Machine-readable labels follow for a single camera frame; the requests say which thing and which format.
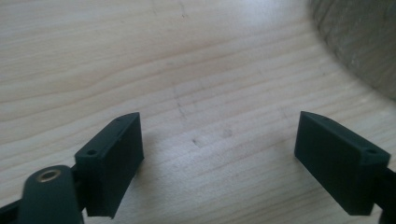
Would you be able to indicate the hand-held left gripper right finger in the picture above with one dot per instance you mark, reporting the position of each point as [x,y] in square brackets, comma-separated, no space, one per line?
[336,161]

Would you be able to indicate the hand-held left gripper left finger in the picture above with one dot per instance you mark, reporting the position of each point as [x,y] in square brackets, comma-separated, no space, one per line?
[109,161]

